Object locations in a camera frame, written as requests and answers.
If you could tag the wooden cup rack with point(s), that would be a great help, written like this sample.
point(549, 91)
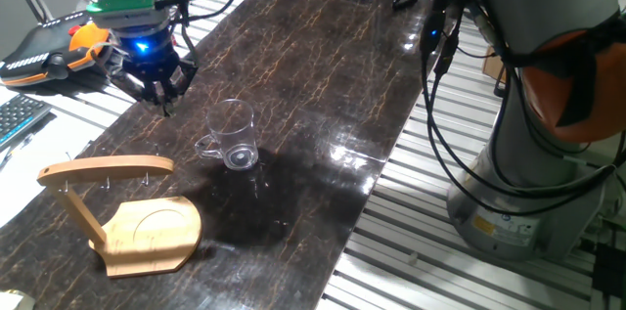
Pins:
point(147, 241)

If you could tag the open brown cardboard box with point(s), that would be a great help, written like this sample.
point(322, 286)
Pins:
point(494, 65)

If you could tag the white gold packet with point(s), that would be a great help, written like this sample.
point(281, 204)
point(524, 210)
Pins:
point(14, 300)

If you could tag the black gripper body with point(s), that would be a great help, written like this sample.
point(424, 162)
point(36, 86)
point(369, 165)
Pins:
point(149, 60)

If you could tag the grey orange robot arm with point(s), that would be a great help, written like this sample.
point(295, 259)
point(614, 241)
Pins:
point(538, 153)

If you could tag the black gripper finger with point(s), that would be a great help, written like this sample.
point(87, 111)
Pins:
point(150, 92)
point(168, 97)

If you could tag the black computer keyboard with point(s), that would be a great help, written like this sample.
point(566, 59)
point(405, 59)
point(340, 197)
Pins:
point(19, 117)

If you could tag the dark marble pattern mat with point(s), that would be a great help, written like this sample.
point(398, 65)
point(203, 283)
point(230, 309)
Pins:
point(318, 104)

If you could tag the white desk board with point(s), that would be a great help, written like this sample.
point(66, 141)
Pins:
point(29, 178)

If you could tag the black orange teach pendant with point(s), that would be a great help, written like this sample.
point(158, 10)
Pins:
point(34, 51)

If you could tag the clear glass cup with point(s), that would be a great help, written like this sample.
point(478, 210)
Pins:
point(230, 124)

